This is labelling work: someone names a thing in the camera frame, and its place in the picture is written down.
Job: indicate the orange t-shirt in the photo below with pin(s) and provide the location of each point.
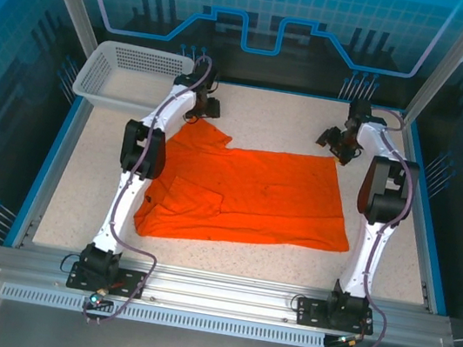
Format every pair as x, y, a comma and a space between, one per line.
254, 195

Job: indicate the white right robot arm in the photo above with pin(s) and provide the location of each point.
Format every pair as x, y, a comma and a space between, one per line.
366, 256

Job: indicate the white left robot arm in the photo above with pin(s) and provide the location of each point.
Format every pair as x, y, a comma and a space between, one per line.
122, 209

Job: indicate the blue printed backdrop panel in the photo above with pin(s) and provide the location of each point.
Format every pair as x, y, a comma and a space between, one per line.
262, 6

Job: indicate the white perforated plastic basket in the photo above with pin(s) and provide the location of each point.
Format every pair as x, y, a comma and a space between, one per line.
97, 73

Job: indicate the blue table border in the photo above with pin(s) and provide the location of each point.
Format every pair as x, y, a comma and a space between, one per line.
49, 171

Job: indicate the connector with yellow plug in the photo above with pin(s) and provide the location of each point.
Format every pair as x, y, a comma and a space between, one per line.
348, 341

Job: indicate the connector with green light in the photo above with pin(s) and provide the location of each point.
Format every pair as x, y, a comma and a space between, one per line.
97, 296

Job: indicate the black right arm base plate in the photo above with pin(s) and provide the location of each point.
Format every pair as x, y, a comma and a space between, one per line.
308, 311

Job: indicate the aluminium frame rail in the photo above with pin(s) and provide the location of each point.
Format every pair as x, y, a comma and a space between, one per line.
217, 288

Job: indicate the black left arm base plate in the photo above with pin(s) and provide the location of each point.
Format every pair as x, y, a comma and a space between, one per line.
130, 283

